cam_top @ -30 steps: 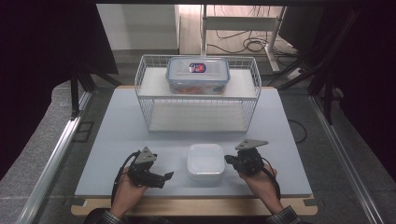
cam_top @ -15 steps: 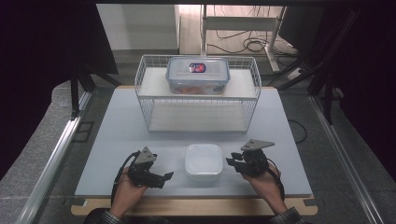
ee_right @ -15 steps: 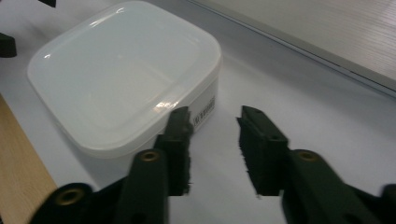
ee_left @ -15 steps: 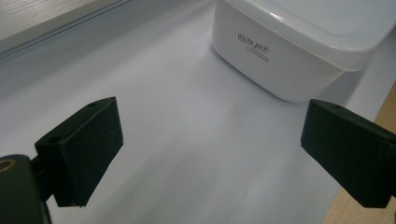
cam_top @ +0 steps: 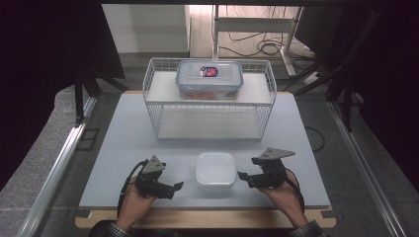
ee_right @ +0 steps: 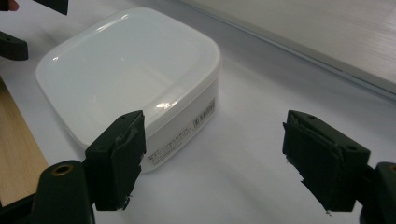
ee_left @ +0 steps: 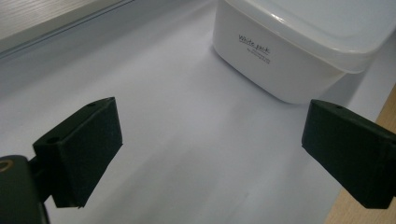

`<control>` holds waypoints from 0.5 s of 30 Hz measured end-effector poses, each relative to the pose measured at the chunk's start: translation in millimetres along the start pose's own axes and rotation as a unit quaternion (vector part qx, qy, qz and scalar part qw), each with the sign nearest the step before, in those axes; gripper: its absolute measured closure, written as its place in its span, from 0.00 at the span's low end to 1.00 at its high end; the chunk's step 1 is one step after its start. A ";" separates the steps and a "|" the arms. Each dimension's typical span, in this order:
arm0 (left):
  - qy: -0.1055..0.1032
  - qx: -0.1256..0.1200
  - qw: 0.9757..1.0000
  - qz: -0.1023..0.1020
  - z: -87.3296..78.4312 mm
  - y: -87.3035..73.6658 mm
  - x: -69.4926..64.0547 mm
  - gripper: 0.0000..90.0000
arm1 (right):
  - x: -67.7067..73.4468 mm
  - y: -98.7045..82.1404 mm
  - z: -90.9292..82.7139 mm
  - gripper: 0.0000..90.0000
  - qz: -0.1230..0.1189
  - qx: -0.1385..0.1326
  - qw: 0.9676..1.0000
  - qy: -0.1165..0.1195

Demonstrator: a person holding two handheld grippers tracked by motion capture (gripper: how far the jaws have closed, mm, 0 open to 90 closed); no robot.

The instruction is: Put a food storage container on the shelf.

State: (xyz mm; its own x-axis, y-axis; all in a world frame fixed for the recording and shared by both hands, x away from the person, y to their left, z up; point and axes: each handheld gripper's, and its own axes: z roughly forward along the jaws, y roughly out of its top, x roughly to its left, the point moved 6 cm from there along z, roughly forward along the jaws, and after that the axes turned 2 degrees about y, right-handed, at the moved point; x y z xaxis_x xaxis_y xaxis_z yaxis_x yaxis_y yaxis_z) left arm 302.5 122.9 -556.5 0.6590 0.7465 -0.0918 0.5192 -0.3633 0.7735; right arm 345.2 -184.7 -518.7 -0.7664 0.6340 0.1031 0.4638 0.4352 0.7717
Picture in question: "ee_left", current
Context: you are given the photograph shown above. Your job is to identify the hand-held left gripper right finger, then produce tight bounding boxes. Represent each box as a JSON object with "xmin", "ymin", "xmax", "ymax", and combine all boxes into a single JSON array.
[{"xmin": 301, "ymin": 99, "xmax": 396, "ymax": 210}]

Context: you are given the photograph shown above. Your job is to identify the white square food container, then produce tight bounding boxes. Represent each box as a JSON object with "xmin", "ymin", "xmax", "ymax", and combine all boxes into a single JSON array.
[{"xmin": 212, "ymin": 0, "xmax": 396, "ymax": 105}]

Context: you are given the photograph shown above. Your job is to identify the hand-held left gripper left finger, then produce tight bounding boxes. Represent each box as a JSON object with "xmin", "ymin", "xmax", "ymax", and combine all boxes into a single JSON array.
[{"xmin": 32, "ymin": 96, "xmax": 124, "ymax": 210}]

